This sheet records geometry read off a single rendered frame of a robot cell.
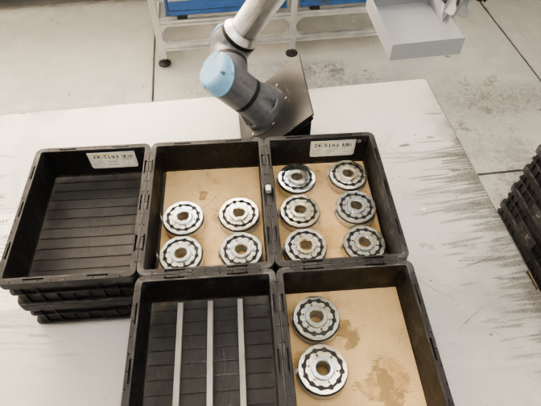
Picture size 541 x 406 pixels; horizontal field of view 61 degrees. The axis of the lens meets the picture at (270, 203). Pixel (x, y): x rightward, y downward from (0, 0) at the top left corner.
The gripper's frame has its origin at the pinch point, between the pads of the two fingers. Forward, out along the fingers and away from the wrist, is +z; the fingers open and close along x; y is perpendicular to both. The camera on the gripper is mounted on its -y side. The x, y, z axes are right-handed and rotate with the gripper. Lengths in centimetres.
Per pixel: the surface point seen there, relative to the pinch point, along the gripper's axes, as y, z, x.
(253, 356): 78, 43, -61
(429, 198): 37, 39, 2
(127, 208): 33, 51, -86
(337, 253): 57, 36, -37
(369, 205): 47, 30, -27
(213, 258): 53, 45, -66
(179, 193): 31, 47, -73
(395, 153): 16.7, 39.9, -1.7
